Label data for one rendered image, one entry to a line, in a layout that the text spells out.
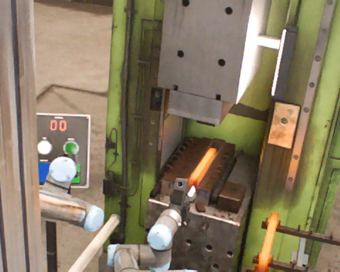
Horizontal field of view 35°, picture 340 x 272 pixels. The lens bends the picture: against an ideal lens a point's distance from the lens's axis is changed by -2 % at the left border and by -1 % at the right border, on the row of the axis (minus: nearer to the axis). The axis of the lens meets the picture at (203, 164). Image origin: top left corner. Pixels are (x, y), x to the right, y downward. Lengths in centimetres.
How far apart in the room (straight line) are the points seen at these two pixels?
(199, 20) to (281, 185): 74
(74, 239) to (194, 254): 134
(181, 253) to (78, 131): 64
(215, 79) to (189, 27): 20
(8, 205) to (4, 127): 12
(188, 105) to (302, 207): 64
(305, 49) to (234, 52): 27
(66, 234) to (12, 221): 269
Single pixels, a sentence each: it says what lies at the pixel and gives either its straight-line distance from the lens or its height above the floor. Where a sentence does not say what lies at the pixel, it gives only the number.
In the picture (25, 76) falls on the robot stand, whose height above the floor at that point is 186.
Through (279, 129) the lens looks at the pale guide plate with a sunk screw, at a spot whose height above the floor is 125.
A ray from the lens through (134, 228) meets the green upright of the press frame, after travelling 255.
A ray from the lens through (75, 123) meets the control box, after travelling 215.
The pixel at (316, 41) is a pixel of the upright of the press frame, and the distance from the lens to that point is 198.
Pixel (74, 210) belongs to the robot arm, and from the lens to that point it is 157.
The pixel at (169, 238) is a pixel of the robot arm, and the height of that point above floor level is 100.
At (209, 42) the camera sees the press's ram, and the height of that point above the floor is 157.
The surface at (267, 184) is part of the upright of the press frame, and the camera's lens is 222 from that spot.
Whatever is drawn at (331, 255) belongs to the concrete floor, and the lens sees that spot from 362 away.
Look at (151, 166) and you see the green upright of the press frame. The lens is 234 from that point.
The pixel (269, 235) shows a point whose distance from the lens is 195.
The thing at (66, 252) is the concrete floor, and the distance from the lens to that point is 335.
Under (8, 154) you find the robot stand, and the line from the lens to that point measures 74.
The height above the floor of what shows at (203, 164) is 101.
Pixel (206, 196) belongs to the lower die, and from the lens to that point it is 215.
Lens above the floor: 213
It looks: 30 degrees down
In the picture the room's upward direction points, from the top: 8 degrees clockwise
